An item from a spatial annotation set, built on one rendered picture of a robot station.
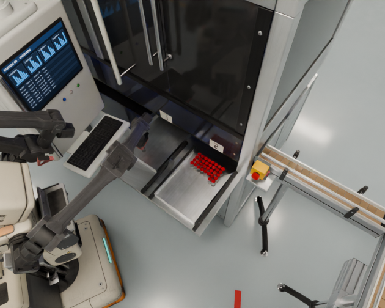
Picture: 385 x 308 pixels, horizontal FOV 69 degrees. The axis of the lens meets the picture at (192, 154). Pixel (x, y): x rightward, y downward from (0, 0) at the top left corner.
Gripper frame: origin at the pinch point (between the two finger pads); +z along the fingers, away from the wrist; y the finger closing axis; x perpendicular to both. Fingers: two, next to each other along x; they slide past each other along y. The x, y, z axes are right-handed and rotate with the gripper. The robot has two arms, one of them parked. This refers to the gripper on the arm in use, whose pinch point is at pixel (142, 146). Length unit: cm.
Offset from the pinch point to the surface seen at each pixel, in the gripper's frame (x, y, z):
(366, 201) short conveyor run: -118, 9, -4
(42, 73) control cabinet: 46, 0, -40
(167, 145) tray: -11.2, 8.2, 4.3
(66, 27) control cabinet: 45, 25, -49
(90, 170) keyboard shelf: 26.3, -19.8, 11.7
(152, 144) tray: -2.8, 5.9, 4.3
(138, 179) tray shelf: -5.8, -17.8, 4.0
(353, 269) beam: -133, -12, 37
